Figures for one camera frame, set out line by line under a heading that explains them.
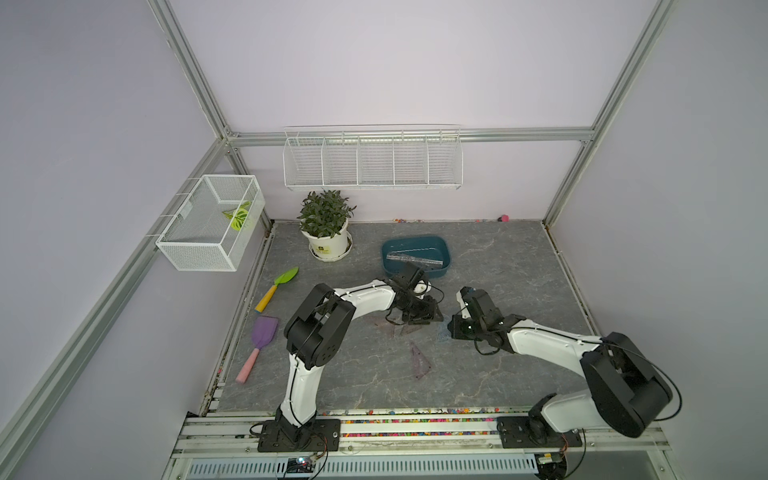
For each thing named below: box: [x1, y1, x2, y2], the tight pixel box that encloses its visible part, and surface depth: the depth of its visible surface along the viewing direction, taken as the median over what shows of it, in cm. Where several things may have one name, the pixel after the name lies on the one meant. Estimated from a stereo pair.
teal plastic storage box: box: [382, 235, 451, 278], surface depth 111 cm
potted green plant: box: [297, 190, 357, 260], surface depth 101 cm
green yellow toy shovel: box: [254, 267, 299, 313], surface depth 101 cm
